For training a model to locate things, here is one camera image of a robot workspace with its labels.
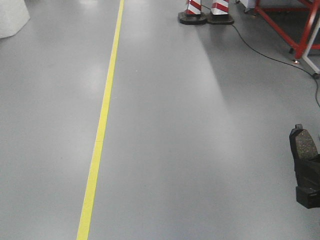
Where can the red white traffic cone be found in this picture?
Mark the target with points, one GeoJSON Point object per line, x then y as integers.
{"type": "Point", "coordinates": [193, 14]}
{"type": "Point", "coordinates": [219, 13]}

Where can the right red white traffic cone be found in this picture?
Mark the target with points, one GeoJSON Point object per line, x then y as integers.
{"type": "Point", "coordinates": [219, 13]}

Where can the red metal cart frame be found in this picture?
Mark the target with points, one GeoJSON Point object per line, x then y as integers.
{"type": "Point", "coordinates": [298, 25]}

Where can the left red white traffic cone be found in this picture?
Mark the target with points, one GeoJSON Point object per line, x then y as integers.
{"type": "Point", "coordinates": [193, 14]}

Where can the white bulky object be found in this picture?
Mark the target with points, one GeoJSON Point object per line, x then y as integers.
{"type": "Point", "coordinates": [13, 17]}

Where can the brake pad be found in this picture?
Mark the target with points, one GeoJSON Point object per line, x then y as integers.
{"type": "Point", "coordinates": [302, 144]}

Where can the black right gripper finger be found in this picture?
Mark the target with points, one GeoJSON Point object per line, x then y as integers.
{"type": "Point", "coordinates": [307, 173]}
{"type": "Point", "coordinates": [308, 197]}

